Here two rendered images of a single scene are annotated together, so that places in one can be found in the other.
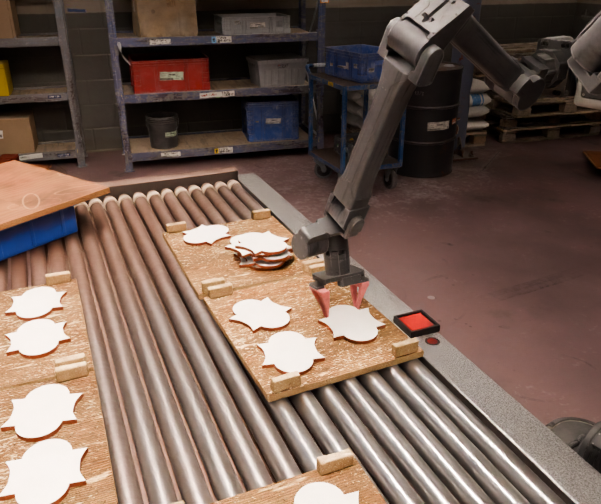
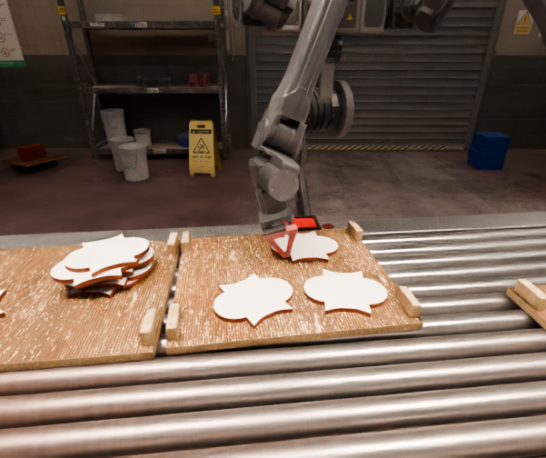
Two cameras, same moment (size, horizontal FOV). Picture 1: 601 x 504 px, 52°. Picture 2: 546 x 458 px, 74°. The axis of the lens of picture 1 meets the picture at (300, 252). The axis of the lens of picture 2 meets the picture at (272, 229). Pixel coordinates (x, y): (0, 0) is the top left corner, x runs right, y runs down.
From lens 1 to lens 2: 1.21 m
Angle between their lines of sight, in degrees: 65
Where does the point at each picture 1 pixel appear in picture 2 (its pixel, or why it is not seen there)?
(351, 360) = (362, 261)
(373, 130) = (337, 15)
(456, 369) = (368, 226)
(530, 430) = (439, 221)
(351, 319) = (300, 243)
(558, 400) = not seen: hidden behind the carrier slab
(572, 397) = not seen: hidden behind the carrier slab
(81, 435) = not seen: outside the picture
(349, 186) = (305, 94)
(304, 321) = (281, 273)
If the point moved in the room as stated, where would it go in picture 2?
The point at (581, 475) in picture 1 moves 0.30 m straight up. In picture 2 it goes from (479, 219) to (511, 104)
